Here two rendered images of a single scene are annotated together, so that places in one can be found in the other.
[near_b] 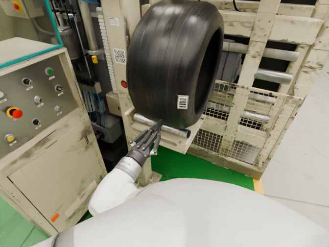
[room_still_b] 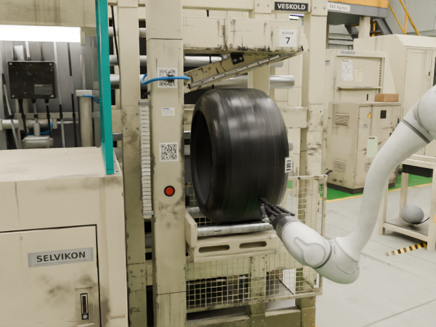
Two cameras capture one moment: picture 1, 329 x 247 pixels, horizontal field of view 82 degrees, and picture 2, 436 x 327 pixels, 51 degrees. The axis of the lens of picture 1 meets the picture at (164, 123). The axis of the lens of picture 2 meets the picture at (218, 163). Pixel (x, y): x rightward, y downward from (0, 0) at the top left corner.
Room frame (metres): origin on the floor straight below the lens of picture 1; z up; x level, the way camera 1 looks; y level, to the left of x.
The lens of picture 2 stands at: (-0.49, 1.29, 1.48)
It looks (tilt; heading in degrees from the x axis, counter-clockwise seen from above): 10 degrees down; 318
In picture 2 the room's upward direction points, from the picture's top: straight up
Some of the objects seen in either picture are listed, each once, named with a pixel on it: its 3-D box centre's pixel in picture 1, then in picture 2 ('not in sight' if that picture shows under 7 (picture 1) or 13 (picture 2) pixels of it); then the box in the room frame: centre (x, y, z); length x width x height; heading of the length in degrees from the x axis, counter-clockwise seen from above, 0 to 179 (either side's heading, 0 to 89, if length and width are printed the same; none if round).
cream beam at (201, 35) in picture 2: not in sight; (232, 37); (1.13, -0.28, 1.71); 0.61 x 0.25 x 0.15; 63
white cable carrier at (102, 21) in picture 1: (111, 57); (146, 158); (1.03, 0.29, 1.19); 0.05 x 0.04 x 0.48; 153
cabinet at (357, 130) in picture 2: not in sight; (363, 145); (2.89, -4.65, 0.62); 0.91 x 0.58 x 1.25; 78
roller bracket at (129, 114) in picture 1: (145, 103); (184, 221); (1.00, 0.12, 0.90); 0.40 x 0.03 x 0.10; 153
